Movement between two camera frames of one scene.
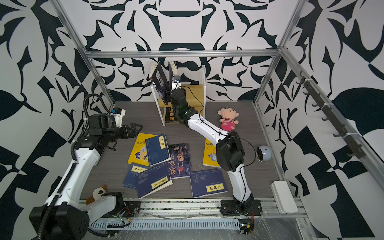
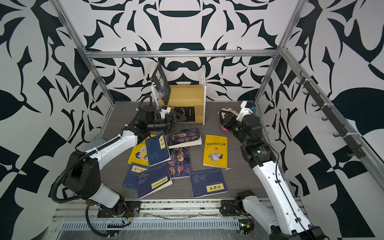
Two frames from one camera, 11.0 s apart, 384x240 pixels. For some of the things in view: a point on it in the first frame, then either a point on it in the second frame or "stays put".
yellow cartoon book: (139, 154) stays put
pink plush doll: (228, 115) stays put
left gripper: (134, 133) to (170, 124)
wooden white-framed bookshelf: (196, 97) stays put
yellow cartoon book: (209, 157) stays put
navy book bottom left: (134, 170) stays put
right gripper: (170, 95) to (230, 120)
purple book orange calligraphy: (171, 76) to (185, 137)
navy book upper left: (157, 149) stays put
